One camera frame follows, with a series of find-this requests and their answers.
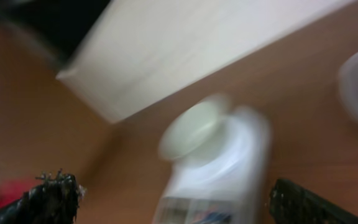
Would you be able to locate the white digital kitchen scale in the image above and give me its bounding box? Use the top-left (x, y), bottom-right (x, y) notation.
top-left (152, 106), bottom-right (271, 223)

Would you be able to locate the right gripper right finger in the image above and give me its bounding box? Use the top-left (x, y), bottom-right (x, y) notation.
top-left (268, 179), bottom-right (358, 224)

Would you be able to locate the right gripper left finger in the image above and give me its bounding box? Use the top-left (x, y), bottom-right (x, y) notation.
top-left (0, 170), bottom-right (85, 224)

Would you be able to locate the orange measuring scoop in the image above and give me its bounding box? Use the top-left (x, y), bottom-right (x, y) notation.
top-left (0, 179), bottom-right (40, 208)

